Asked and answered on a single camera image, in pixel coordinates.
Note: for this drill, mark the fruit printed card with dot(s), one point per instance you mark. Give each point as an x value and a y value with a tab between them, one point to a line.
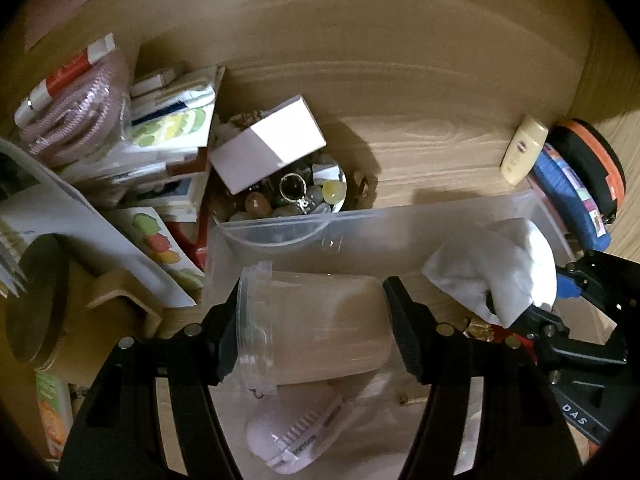
162	247

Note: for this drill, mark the dish of stone beads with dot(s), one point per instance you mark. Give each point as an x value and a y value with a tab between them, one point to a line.
300	195

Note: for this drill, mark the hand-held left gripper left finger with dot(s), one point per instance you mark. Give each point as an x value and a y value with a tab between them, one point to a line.
226	342

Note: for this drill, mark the fruit printed box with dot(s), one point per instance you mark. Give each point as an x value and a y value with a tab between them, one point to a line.
170	120

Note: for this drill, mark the white pink handheld device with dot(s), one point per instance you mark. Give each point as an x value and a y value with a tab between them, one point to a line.
295	435

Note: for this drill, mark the clear plastic storage bin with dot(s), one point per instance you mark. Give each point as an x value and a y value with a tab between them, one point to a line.
380	230

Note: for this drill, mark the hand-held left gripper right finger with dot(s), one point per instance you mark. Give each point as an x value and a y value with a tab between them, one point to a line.
407	330

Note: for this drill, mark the white paper booklet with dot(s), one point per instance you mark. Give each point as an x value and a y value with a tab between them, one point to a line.
75	215

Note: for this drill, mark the white tissue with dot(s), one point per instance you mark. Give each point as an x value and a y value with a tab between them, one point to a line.
487	265

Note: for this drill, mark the white cardboard box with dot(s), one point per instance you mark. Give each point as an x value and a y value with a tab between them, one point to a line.
270	147

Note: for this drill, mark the blue printed packet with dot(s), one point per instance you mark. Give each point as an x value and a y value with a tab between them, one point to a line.
567	192

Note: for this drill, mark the clear plastic jar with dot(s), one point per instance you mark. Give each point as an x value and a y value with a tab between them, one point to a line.
315	327

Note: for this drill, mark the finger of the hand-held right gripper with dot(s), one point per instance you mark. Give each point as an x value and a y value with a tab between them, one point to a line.
607	280
565	342

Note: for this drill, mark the red white box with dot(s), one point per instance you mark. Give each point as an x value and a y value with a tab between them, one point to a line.
192	200

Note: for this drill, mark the cream lotion bottle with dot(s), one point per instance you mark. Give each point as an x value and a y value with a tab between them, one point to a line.
524	147

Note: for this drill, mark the round wooden disc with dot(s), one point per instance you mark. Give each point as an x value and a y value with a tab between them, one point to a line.
37	300

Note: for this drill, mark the wooden stand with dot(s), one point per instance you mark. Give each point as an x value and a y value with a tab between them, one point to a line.
125	292

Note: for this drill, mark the small gold trinkets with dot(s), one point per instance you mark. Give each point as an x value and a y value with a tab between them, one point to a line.
476	331

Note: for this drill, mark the black orange round case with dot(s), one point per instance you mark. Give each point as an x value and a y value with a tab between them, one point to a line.
592	160

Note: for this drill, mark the green orange packet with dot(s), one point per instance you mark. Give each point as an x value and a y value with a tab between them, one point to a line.
52	415

